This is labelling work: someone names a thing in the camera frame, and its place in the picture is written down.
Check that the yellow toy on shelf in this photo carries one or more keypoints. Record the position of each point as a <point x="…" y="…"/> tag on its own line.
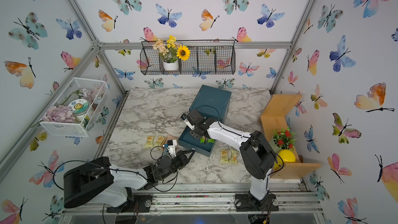
<point x="286" y="155"/>

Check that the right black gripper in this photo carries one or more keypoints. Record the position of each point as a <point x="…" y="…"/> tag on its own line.
<point x="193" y="135"/>

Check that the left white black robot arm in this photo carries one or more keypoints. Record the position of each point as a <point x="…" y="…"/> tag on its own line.
<point x="101" y="182"/>

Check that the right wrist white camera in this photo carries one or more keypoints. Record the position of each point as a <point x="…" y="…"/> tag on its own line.
<point x="185" y="119"/>

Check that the white mesh wall basket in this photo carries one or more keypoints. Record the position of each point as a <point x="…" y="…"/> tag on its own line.
<point x="94" y="91"/>

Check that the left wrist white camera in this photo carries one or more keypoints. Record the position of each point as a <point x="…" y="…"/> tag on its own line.
<point x="171" y="146"/>

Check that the white pot yellow flowers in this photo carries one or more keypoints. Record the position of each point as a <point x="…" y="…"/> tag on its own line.
<point x="171" y="53"/>

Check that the dark teal drawer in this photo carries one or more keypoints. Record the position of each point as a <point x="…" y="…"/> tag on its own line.
<point x="186" y="140"/>

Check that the wooden wall shelf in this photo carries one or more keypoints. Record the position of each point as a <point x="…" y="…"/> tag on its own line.
<point x="273" y="119"/>

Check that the dark teal drawer cabinet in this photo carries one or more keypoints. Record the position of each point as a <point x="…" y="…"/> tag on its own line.
<point x="212" y="102"/>

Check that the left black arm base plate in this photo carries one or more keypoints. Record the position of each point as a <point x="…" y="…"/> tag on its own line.
<point x="134" y="204"/>

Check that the pink artificial flower bunch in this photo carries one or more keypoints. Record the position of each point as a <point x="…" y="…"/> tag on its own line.
<point x="61" y="114"/>

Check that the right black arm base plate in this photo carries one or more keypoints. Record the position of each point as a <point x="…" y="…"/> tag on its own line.
<point x="248" y="203"/>

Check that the black wire wall basket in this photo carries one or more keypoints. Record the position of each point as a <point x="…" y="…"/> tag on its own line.
<point x="207" y="57"/>

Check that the red flower green plant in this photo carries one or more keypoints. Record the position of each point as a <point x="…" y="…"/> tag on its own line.
<point x="284" y="139"/>

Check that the pink wooden brush tray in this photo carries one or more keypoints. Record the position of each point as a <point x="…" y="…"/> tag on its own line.
<point x="171" y="138"/>

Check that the round green label tin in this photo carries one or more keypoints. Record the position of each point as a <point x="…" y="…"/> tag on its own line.
<point x="79" y="106"/>

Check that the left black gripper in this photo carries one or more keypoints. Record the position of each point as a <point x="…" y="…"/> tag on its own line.
<point x="182" y="159"/>

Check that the yellow cookie packet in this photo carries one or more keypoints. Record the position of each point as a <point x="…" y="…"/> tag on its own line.
<point x="234" y="156"/>
<point x="224" y="156"/>
<point x="160" y="140"/>
<point x="149" y="141"/>

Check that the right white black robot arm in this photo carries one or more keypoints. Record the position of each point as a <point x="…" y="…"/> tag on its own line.
<point x="258" y="157"/>

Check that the wrist white camera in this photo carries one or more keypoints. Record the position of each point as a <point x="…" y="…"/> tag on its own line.
<point x="185" y="119"/>
<point x="171" y="146"/>

